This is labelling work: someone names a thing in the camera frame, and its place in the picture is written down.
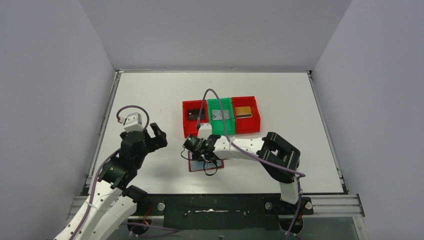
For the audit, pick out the red plastic bin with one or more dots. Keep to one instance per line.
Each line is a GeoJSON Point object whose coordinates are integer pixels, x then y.
{"type": "Point", "coordinates": [190, 126]}
{"type": "Point", "coordinates": [246, 125]}

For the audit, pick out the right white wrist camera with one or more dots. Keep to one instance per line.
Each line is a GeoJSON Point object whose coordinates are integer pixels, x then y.
{"type": "Point", "coordinates": [204, 131]}

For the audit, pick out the left red plastic bin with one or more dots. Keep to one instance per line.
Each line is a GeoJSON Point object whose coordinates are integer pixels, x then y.
{"type": "Point", "coordinates": [190, 126]}

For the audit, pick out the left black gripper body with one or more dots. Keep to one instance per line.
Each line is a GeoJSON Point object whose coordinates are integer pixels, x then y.
{"type": "Point", "coordinates": [149, 139]}

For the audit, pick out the silver credit card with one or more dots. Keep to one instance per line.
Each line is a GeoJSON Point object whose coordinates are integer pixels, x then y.
{"type": "Point", "coordinates": [216, 115]}

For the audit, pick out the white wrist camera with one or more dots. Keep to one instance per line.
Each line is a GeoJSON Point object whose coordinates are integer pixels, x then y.
{"type": "Point", "coordinates": [133, 122]}
{"type": "Point", "coordinates": [204, 131]}

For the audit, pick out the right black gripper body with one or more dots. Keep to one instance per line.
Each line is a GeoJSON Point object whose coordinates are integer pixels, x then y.
{"type": "Point", "coordinates": [197, 156]}

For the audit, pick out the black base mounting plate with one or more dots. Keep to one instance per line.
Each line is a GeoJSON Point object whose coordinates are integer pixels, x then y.
{"type": "Point", "coordinates": [223, 211]}

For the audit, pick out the black credit card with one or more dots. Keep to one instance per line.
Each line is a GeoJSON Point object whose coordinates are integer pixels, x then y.
{"type": "Point", "coordinates": [194, 114]}

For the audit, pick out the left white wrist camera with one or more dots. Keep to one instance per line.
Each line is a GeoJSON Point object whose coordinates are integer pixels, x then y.
{"type": "Point", "coordinates": [133, 122]}

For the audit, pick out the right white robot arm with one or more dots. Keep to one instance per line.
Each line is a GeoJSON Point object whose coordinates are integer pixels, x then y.
{"type": "Point", "coordinates": [279, 158]}

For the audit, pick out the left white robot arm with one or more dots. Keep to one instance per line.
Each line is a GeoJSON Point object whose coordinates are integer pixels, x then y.
{"type": "Point", "coordinates": [112, 199]}

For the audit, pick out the green plastic bin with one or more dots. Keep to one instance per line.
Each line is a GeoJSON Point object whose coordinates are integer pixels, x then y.
{"type": "Point", "coordinates": [217, 125]}

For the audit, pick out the right red plastic bin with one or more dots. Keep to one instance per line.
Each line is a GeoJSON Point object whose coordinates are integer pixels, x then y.
{"type": "Point", "coordinates": [246, 125]}

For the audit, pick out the red leather card holder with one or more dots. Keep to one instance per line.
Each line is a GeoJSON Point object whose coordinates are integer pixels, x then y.
{"type": "Point", "coordinates": [196, 166]}

